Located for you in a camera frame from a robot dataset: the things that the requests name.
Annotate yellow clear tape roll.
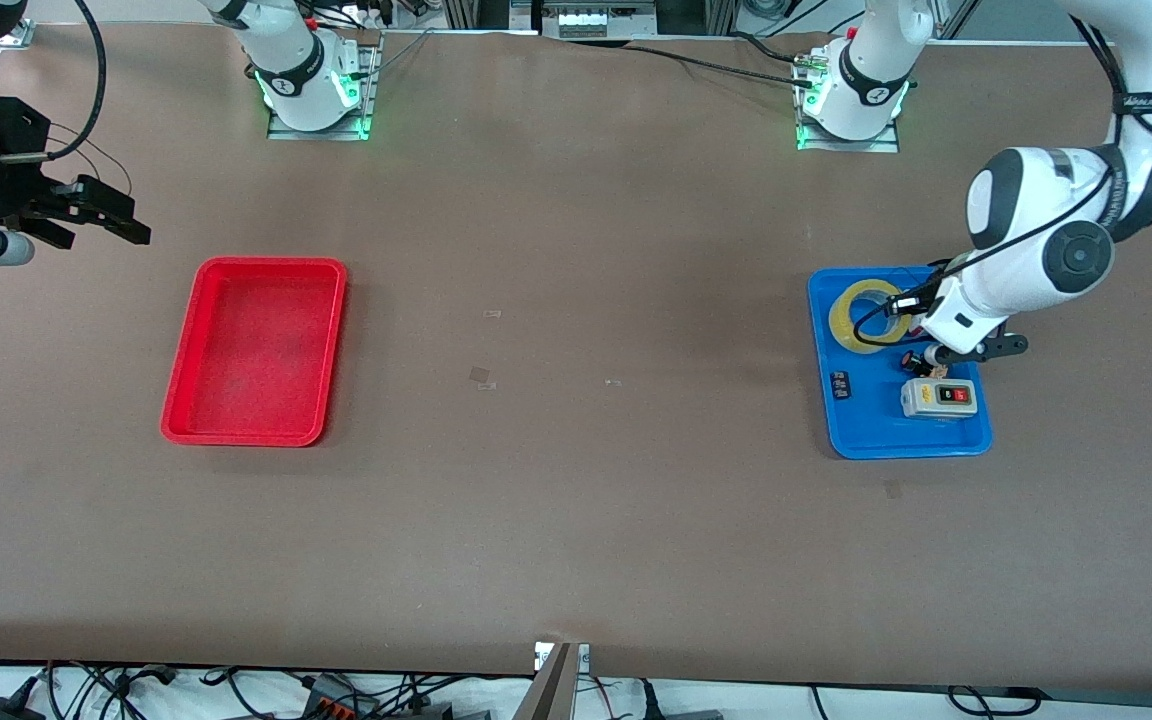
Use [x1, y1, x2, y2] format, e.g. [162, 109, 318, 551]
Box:
[828, 279, 914, 355]

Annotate blue plastic tray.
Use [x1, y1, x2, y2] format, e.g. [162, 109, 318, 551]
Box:
[807, 265, 994, 461]

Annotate red plastic tray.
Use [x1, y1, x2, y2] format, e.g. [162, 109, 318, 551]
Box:
[160, 256, 349, 448]

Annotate white power strip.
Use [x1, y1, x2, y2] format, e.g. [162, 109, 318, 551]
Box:
[556, 3, 659, 39]

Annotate black power adapter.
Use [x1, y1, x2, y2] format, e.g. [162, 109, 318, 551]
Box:
[0, 678, 47, 720]

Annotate orange black connector block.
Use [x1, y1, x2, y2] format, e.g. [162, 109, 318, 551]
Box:
[301, 672, 382, 720]

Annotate grey switch box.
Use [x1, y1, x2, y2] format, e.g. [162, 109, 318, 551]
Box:
[900, 378, 979, 420]

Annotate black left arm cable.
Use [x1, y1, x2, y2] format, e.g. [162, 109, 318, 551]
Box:
[851, 0, 1152, 346]

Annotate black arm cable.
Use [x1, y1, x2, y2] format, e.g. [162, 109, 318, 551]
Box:
[851, 0, 1152, 346]
[46, 0, 134, 196]

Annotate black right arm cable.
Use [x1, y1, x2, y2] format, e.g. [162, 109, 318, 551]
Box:
[46, 0, 134, 196]

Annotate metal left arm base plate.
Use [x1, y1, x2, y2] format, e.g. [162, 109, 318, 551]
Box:
[794, 50, 903, 154]

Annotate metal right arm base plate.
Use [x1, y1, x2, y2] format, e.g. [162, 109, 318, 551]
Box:
[266, 35, 382, 142]

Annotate black braided table cable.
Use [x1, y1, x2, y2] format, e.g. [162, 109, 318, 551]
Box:
[624, 43, 819, 89]

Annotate black looped floor cable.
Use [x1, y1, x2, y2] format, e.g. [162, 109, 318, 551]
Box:
[946, 684, 1049, 717]

